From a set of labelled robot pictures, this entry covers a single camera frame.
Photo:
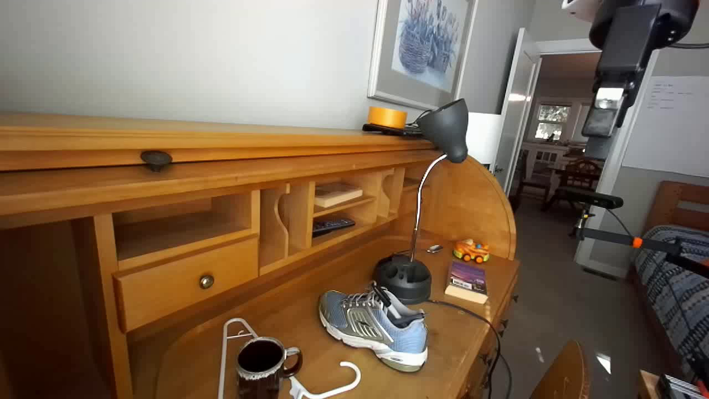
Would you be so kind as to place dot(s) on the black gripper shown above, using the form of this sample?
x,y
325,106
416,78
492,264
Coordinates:
x,y
627,46

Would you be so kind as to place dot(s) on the purple paperback book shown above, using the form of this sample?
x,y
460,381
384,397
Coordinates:
x,y
467,281

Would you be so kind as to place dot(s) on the pale book in cubby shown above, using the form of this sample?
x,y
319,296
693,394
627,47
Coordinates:
x,y
335,195

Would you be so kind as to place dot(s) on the dark mug with white rim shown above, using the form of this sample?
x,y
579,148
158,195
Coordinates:
x,y
259,377

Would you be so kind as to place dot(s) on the white whiteboard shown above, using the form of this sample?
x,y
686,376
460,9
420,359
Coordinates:
x,y
672,124

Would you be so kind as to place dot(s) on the dark dining chair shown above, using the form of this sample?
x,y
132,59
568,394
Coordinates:
x,y
579,179

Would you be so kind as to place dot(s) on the white door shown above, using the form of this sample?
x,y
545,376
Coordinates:
x,y
518,111

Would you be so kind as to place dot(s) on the wooden bed headboard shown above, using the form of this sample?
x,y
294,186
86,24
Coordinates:
x,y
678,207

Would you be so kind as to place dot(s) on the white rectangular object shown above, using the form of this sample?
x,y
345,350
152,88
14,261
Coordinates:
x,y
484,136

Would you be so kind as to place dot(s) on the striped bed blanket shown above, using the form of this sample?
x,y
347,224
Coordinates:
x,y
678,296

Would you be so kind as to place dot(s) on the orange green toy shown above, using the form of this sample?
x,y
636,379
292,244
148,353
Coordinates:
x,y
470,252

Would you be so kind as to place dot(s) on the framed blue flower picture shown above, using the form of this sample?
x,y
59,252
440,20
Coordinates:
x,y
429,36

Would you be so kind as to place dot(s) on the thin metal utensil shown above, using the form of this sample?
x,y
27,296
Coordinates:
x,y
436,248

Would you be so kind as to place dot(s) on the orange tape roll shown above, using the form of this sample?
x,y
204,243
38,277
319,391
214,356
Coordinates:
x,y
388,118

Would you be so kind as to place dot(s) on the wooden desk chair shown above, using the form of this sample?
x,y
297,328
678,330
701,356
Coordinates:
x,y
566,377

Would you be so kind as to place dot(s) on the black gooseneck desk lamp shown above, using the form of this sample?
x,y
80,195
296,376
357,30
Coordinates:
x,y
403,281

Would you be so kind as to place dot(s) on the black remote control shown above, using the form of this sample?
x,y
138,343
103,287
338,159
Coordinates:
x,y
334,224

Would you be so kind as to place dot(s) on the grey blue running shoe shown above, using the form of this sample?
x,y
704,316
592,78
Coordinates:
x,y
378,328

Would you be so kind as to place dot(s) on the round metal drawer knob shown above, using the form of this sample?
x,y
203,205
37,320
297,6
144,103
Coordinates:
x,y
208,281

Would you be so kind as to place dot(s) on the wooden desk drawer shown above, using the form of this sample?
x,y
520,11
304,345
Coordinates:
x,y
162,288

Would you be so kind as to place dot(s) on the wooden roll-top desk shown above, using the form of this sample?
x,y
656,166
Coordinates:
x,y
75,185

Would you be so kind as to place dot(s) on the black stereo camera bar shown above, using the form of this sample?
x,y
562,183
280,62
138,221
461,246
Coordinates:
x,y
599,201

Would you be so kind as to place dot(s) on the black orange camera stand arm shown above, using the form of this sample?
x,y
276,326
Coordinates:
x,y
605,236

